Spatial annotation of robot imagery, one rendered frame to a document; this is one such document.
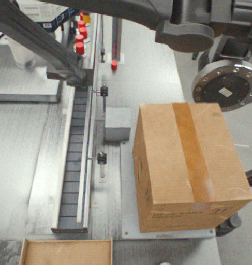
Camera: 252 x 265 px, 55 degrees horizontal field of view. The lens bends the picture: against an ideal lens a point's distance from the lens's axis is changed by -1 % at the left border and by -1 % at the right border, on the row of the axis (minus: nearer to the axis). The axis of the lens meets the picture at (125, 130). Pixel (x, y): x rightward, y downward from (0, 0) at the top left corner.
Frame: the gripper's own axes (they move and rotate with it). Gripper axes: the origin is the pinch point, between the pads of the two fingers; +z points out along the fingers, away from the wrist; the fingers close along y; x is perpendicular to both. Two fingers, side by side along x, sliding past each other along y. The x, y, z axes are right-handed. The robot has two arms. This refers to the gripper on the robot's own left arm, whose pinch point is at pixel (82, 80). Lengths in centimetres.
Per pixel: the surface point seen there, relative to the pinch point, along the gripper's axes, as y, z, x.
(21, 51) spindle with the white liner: 26.8, 5.5, -12.6
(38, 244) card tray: 10, -31, 53
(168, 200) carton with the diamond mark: -25, -51, 33
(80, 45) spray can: -0.3, -9.3, -11.7
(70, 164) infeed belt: 1.9, -18.8, 31.5
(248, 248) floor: -101, 40, 99
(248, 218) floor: -107, 52, 84
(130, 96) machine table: -20.8, 9.8, 5.4
